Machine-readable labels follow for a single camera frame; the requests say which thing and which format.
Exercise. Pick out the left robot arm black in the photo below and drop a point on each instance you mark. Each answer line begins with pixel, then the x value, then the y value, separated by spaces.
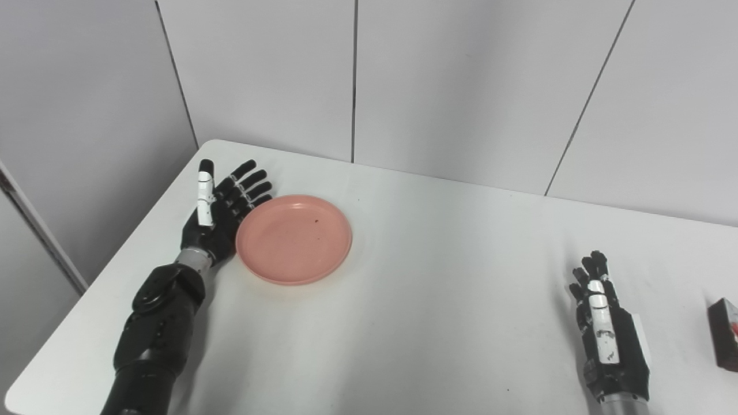
pixel 158 334

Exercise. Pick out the pink round plate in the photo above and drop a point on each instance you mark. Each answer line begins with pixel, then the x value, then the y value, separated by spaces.
pixel 294 239

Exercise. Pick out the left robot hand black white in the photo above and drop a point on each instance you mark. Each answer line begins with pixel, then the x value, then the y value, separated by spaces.
pixel 219 216

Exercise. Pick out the chocolate cake slice with fruit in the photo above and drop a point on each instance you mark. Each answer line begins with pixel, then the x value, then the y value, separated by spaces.
pixel 725 334

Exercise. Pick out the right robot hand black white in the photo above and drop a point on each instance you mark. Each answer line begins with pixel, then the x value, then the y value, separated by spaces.
pixel 611 346

